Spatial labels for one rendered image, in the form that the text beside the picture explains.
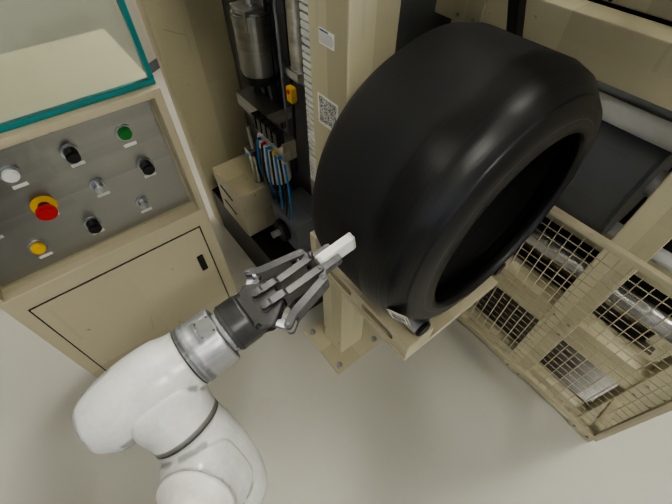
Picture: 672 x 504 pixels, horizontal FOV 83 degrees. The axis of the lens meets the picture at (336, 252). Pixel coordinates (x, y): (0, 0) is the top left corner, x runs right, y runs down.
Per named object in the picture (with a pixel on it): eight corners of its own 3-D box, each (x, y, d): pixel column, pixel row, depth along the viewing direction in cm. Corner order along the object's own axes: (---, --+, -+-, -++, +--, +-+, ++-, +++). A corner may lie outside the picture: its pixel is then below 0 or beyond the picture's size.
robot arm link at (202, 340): (162, 320, 52) (200, 294, 53) (191, 343, 59) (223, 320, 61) (190, 372, 47) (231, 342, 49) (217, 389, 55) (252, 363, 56)
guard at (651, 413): (407, 270, 171) (441, 138, 117) (410, 268, 172) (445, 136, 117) (595, 442, 127) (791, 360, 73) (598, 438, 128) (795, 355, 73)
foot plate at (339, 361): (304, 332, 185) (304, 329, 184) (347, 302, 195) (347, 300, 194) (338, 374, 172) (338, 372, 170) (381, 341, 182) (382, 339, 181)
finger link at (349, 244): (316, 259, 58) (319, 262, 57) (352, 234, 60) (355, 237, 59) (319, 269, 60) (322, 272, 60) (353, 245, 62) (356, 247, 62)
